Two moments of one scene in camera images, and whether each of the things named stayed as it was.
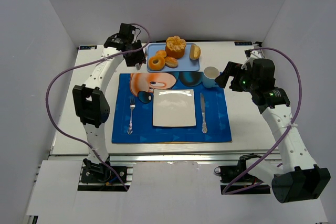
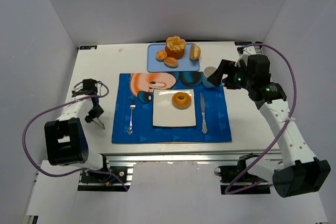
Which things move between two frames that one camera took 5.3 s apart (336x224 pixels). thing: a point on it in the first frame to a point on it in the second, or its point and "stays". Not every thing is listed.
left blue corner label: [87, 47] stays
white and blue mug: [210, 73] stays
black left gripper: [135, 57] to [94, 113]
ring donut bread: [158, 66] to [181, 100]
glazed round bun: [170, 62] stays
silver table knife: [204, 128] stays
